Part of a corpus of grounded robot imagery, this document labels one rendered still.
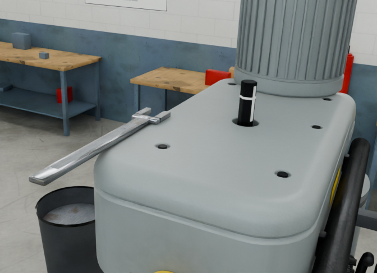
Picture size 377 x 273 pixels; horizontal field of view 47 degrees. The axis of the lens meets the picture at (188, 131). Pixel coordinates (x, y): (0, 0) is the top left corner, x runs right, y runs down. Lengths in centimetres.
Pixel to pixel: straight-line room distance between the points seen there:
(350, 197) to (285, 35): 28
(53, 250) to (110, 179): 242
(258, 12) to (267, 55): 7
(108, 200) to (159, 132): 13
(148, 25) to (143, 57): 41
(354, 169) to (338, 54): 20
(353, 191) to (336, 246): 15
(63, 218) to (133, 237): 251
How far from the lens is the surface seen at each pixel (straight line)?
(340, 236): 55
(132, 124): 56
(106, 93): 606
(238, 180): 45
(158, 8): 544
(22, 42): 639
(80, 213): 302
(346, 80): 476
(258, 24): 76
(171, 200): 44
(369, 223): 97
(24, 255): 359
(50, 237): 283
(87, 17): 603
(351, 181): 69
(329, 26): 75
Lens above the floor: 210
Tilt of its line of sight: 21 degrees down
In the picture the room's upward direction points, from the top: 3 degrees clockwise
